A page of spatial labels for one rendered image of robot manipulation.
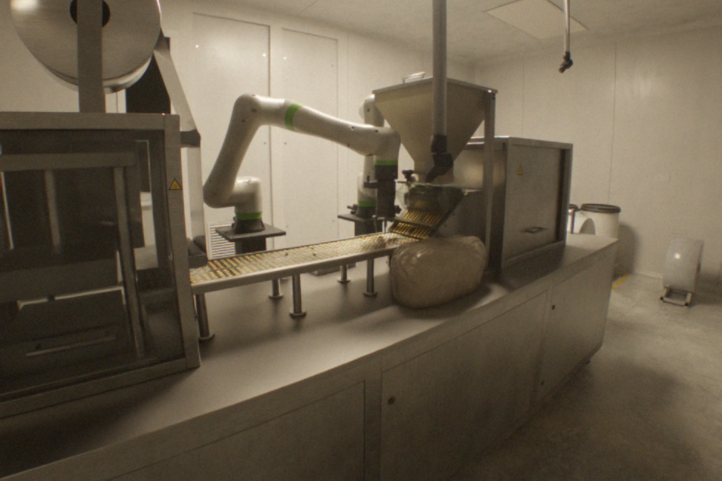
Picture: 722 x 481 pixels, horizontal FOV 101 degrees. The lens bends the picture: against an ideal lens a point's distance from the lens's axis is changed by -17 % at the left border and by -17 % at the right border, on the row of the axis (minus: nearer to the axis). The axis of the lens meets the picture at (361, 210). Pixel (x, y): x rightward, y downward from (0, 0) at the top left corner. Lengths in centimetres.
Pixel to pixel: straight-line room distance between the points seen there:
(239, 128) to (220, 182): 25
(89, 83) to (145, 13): 20
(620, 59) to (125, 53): 471
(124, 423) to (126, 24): 78
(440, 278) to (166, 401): 78
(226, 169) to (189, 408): 95
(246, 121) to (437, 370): 104
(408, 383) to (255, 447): 43
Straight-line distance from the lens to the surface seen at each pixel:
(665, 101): 473
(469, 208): 145
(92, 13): 90
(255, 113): 134
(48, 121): 76
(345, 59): 412
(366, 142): 118
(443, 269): 111
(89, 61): 87
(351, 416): 94
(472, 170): 158
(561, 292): 174
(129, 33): 91
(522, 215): 169
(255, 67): 365
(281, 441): 86
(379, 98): 145
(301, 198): 375
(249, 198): 162
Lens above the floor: 125
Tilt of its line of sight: 8 degrees down
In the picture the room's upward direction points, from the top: straight up
